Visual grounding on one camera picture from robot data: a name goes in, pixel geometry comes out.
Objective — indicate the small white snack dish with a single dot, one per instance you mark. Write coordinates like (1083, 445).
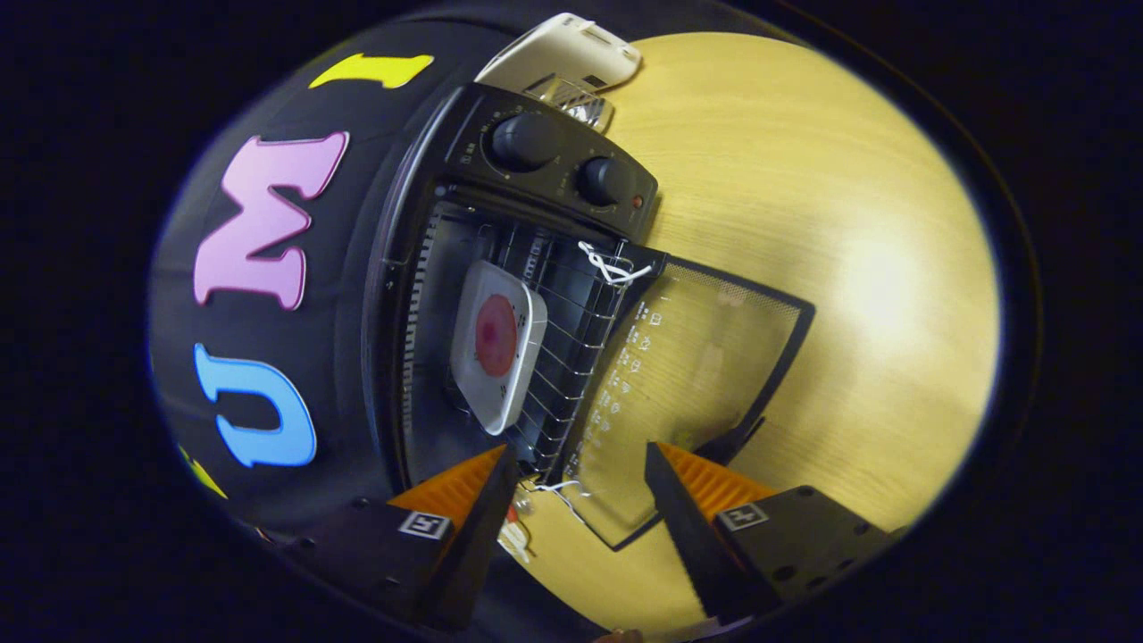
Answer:
(518, 543)

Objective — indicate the white bread toaster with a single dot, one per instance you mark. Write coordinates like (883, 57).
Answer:
(571, 45)

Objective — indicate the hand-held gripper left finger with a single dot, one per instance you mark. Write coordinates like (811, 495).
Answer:
(469, 536)

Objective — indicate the black toaster oven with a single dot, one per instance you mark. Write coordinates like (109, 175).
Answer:
(536, 152)

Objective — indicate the pink ham slice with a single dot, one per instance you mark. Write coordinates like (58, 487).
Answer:
(496, 335)

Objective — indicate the white square plate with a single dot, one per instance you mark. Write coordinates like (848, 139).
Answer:
(513, 402)

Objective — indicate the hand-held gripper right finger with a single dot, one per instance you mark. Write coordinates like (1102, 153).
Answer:
(696, 536)

